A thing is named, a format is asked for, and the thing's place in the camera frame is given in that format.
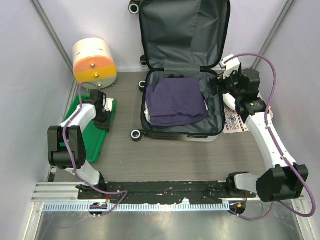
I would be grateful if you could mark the white black space suitcase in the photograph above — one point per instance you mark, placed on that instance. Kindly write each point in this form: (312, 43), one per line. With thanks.
(183, 38)

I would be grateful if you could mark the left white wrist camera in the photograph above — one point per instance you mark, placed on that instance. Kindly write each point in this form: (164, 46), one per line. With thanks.
(109, 104)

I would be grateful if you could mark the round mini drawer cabinet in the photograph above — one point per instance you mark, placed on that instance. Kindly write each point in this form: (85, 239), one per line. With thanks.
(93, 64)

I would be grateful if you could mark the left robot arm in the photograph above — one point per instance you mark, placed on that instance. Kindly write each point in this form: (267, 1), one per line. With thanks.
(78, 140)

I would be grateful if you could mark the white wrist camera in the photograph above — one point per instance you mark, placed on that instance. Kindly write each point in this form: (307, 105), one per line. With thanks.
(229, 64)
(109, 104)

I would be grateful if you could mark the white slotted cable duct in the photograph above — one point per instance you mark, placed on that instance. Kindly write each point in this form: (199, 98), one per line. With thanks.
(86, 206)

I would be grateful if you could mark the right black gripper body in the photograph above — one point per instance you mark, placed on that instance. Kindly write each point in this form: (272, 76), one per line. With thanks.
(230, 83)

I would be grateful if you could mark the green plastic tray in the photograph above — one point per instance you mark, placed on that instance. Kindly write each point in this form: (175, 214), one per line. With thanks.
(93, 137)

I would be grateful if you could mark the aluminium rail frame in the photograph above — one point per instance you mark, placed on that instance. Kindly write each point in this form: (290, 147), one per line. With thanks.
(67, 191)

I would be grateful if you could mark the purple garment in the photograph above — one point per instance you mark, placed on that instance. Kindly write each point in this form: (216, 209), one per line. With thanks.
(176, 101)

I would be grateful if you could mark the white folded garment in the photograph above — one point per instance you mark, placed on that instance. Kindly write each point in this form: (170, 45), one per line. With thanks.
(147, 113)

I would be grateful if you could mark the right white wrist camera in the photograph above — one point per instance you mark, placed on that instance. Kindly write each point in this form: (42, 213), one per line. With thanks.
(229, 64)

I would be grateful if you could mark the patterned placemat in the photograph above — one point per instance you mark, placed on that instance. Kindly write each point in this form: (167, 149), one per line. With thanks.
(233, 122)

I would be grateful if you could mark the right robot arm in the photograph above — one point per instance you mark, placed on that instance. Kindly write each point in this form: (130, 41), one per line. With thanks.
(281, 180)

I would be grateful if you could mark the white paper plate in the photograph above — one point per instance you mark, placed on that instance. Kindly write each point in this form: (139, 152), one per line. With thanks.
(229, 101)

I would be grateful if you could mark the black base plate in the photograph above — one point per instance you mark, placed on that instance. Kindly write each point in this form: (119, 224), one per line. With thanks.
(164, 192)

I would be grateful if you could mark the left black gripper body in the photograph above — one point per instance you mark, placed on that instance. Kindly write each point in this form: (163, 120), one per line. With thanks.
(102, 120)

